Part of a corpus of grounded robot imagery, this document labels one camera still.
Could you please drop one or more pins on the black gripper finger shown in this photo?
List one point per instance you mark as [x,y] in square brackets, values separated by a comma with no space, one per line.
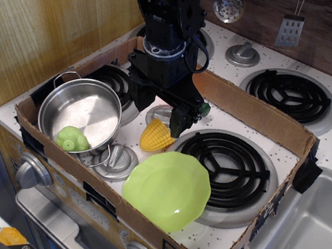
[143,95]
[180,120]

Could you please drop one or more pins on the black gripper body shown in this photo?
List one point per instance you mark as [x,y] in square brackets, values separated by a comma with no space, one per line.
[173,80]

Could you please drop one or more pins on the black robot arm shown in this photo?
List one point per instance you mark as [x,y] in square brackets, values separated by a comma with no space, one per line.
[171,31]

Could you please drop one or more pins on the silver middle stove knob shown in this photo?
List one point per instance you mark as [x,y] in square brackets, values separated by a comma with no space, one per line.
[160,112]

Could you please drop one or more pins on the silver stove knob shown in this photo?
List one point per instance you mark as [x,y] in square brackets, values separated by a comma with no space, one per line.
[242,55]
[160,112]

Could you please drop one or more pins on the orange toy carrot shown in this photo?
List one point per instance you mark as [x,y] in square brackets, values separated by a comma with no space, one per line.
[204,109]

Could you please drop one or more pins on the front left black burner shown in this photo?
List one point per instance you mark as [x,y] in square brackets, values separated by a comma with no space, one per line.
[117,78]

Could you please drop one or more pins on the yellow toy corn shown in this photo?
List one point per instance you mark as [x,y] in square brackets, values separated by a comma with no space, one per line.
[155,136]

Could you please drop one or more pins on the stainless steel pot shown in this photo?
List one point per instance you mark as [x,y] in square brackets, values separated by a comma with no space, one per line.
[86,104]

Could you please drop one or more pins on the silver front top knob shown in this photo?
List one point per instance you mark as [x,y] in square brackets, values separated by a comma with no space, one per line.
[115,164]

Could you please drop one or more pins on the green plastic plate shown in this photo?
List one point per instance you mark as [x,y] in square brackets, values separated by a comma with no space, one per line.
[170,189]

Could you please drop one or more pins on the silver back stove knob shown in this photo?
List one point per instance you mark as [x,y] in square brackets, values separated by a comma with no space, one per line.
[242,55]

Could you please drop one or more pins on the front right black burner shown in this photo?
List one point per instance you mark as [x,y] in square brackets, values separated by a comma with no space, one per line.
[242,176]

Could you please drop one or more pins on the hanging silver strainer ladle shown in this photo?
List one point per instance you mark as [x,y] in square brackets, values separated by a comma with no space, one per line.
[229,11]

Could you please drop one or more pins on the hanging silver slotted spatula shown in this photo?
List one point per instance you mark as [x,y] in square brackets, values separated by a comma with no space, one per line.
[291,28]

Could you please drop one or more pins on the brown cardboard fence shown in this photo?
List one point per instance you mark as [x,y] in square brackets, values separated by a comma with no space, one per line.
[100,203]

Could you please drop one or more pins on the silver left oven knob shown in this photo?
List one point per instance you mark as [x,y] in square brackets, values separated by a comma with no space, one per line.
[32,172]

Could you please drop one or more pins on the yellow object bottom left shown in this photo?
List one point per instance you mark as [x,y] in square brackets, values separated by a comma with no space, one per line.
[10,236]

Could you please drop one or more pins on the silver oven door handle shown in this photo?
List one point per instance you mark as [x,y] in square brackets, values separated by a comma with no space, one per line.
[57,226]

